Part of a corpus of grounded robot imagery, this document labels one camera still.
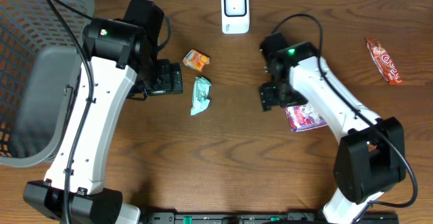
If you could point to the purple red snack bag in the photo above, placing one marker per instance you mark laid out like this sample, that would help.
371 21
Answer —
304 118

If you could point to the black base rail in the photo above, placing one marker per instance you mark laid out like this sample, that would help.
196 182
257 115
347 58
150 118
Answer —
178 218

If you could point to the grey plastic mesh basket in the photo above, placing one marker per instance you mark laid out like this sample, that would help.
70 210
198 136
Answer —
40 70

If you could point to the red orange snack bar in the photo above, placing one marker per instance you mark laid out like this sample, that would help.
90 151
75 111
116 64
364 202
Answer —
383 61

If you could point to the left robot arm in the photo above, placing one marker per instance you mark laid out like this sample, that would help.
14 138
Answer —
120 62

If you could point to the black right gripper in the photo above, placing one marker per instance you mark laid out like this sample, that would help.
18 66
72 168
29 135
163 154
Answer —
268 99

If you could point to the small orange snack box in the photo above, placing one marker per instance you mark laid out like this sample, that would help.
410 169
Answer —
196 60

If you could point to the mint green snack packet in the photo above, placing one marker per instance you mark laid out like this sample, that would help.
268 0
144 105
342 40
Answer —
200 100

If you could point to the white barcode scanner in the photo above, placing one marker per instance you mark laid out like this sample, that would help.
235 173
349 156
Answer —
235 16

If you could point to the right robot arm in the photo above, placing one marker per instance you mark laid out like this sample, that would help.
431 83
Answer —
370 148

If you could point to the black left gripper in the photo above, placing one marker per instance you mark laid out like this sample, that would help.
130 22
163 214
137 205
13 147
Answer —
172 77

